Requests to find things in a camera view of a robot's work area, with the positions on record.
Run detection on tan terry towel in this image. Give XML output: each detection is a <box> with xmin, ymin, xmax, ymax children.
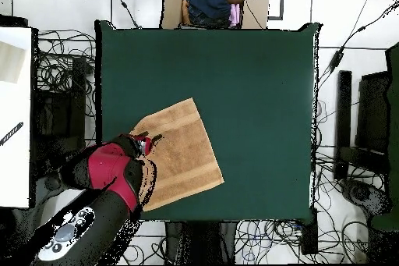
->
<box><xmin>129</xmin><ymin>97</ymin><xmax>225</xmax><ymax>212</ymax></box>

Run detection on dark green table cloth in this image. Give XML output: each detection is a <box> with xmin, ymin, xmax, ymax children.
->
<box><xmin>94</xmin><ymin>20</ymin><xmax>322</xmax><ymax>225</ymax></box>

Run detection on black equipment stand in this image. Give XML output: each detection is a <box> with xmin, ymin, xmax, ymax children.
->
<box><xmin>32</xmin><ymin>55</ymin><xmax>88</xmax><ymax>172</ymax></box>

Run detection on grey office chair base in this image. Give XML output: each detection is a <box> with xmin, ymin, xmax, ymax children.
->
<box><xmin>9</xmin><ymin>170</ymin><xmax>72</xmax><ymax>248</ymax></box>
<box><xmin>338</xmin><ymin>177</ymin><xmax>393</xmax><ymax>220</ymax></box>

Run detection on orange garment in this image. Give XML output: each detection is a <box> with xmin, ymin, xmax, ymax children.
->
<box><xmin>181</xmin><ymin>0</ymin><xmax>192</xmax><ymax>26</ymax></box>

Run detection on brown cardboard box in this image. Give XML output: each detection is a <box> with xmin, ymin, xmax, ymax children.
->
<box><xmin>160</xmin><ymin>0</ymin><xmax>270</xmax><ymax>30</ymax></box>

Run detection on white table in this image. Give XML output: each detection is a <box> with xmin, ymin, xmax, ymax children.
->
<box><xmin>0</xmin><ymin>27</ymin><xmax>33</xmax><ymax>209</ymax></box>

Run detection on dark blue jeans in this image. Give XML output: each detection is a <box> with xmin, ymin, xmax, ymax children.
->
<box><xmin>185</xmin><ymin>0</ymin><xmax>233</xmax><ymax>28</ymax></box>

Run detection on pink garment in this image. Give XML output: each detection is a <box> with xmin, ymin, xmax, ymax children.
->
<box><xmin>228</xmin><ymin>2</ymin><xmax>242</xmax><ymax>28</ymax></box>

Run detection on beige paper box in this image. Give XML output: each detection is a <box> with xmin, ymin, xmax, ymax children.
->
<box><xmin>0</xmin><ymin>40</ymin><xmax>26</xmax><ymax>84</ymax></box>

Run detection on black power strip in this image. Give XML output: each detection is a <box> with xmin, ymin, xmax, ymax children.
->
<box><xmin>300</xmin><ymin>207</ymin><xmax>319</xmax><ymax>255</ymax></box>

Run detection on black upright bar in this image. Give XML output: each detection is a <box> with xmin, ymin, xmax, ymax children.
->
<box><xmin>334</xmin><ymin>69</ymin><xmax>352</xmax><ymax>181</ymax></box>

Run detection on tangled black cables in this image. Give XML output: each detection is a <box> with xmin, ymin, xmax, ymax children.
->
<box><xmin>35</xmin><ymin>28</ymin><xmax>97</xmax><ymax>117</ymax></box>
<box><xmin>235</xmin><ymin>218</ymin><xmax>369</xmax><ymax>264</ymax></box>
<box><xmin>121</xmin><ymin>222</ymin><xmax>166</xmax><ymax>265</ymax></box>

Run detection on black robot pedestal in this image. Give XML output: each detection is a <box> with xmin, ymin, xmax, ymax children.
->
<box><xmin>164</xmin><ymin>220</ymin><xmax>238</xmax><ymax>265</ymax></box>

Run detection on black cable with inline switch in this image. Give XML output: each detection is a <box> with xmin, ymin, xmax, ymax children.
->
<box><xmin>107</xmin><ymin>0</ymin><xmax>142</xmax><ymax>29</ymax></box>

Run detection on black striped strap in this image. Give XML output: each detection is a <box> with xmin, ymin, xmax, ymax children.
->
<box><xmin>0</xmin><ymin>121</ymin><xmax>25</xmax><ymax>147</ymax></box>

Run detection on black angle frame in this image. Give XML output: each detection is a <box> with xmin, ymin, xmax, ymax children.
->
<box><xmin>267</xmin><ymin>0</ymin><xmax>285</xmax><ymax>21</ymax></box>

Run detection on black cable with power brick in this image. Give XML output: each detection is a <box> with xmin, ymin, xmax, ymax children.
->
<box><xmin>316</xmin><ymin>0</ymin><xmax>399</xmax><ymax>92</ymax></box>

